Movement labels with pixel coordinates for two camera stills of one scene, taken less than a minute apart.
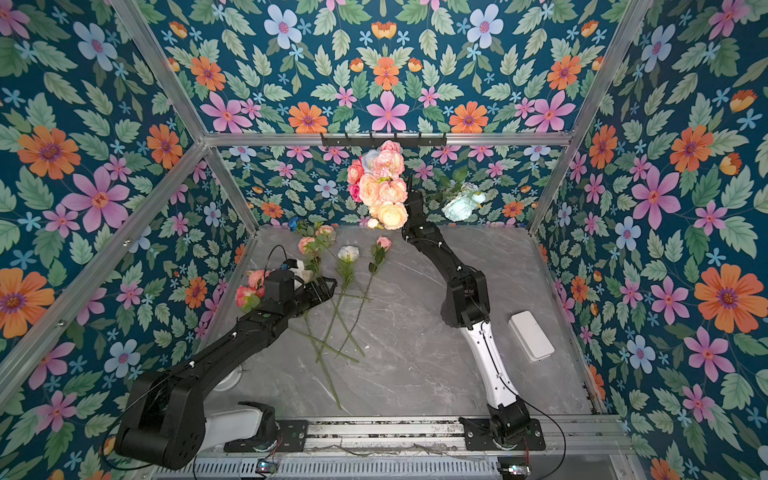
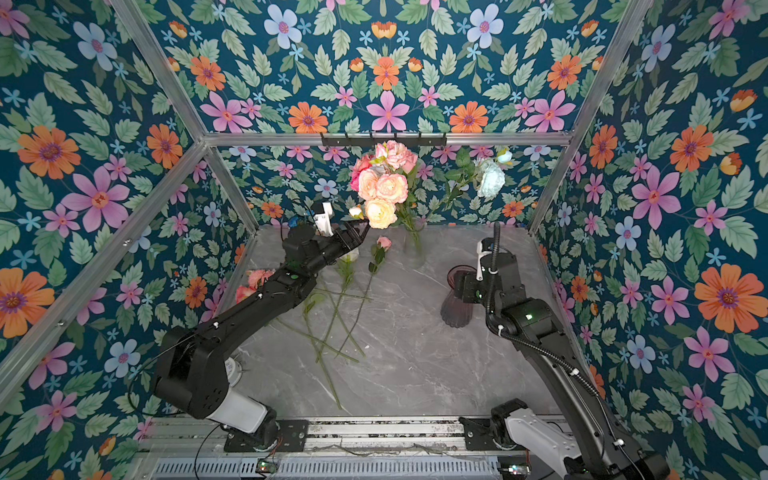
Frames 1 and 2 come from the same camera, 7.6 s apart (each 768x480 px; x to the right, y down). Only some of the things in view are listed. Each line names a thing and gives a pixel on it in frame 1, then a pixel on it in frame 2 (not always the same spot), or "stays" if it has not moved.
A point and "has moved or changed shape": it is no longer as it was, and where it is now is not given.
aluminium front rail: x=441 y=438 stays
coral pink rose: x=355 y=172 has moved or changed shape
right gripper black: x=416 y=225 → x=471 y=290
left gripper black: x=313 y=290 → x=351 y=241
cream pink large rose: x=368 y=189 stays
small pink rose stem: x=377 y=256 stays
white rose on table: x=346 y=254 stays
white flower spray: x=462 y=197 → x=486 y=174
